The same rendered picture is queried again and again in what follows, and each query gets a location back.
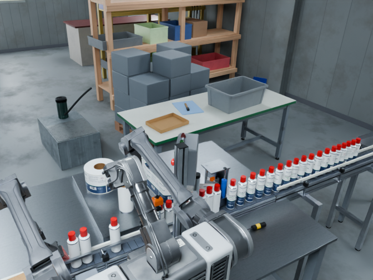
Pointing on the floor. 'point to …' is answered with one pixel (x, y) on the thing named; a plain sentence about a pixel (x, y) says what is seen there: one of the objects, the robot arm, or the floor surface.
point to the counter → (125, 23)
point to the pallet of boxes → (155, 77)
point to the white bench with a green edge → (207, 119)
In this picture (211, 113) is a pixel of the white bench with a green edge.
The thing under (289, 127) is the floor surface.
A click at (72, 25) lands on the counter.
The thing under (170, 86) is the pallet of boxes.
